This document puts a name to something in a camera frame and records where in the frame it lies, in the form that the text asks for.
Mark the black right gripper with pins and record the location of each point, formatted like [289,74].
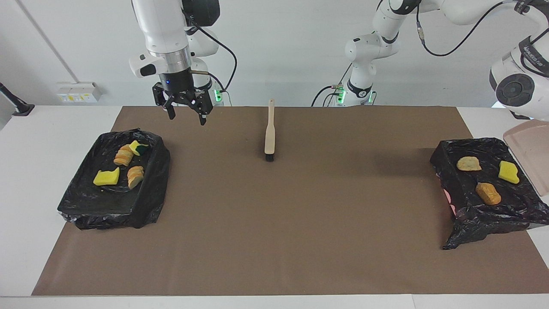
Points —
[178,83]

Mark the green and yellow sponge piece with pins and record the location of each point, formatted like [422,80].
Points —
[138,147]

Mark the orange striped croissant piece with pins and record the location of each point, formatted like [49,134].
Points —
[123,156]

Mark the pale flaky bread piece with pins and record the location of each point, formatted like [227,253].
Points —
[135,176]

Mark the L-shaped yellow sponge piece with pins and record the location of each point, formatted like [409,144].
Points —
[106,177]

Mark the small striped bread piece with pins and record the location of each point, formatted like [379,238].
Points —
[469,163]

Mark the brown fried nugget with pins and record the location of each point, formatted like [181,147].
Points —
[488,193]

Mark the yellow sponge wedge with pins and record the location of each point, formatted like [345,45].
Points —
[508,171]

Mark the beige plastic dustpan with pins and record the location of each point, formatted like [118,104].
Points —
[534,150]

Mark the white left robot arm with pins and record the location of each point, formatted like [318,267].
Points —
[369,47]

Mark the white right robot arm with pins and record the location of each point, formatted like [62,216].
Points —
[161,25]

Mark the right black trash bag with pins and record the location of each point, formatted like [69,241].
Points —
[85,197]

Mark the black trash bag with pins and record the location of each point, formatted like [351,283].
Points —
[85,197]
[484,219]

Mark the left black trash bag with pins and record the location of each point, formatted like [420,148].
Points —
[484,219]

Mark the brown table mat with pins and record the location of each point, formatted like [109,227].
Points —
[274,240]

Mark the white wall socket box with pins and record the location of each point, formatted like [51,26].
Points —
[77,92]

